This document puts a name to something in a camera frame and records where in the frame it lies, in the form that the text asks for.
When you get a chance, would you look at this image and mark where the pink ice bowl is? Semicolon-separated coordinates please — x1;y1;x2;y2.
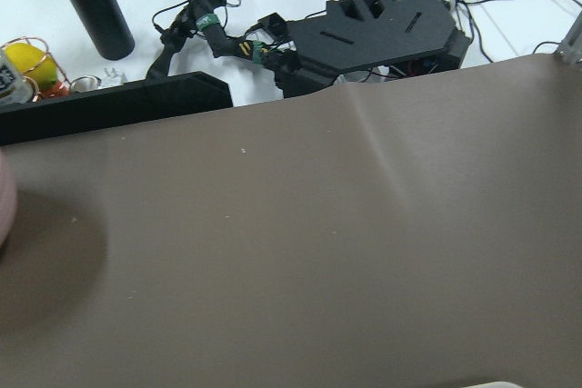
1;152;17;248

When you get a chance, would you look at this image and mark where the black bar block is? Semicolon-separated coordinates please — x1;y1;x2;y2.
1;72;233;146

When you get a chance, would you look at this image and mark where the yellow lemon in basket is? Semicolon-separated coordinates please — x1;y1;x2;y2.
4;43;58;90

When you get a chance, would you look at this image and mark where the black water bottle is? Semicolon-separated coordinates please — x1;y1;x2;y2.
70;0;135;61

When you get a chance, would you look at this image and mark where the beige rabbit tray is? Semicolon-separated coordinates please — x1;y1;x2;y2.
459;381;523;388

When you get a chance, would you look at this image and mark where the black printed bracket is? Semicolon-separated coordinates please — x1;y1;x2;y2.
255;0;470;98

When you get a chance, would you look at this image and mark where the aluminium frame post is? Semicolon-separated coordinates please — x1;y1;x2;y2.
555;13;582;66

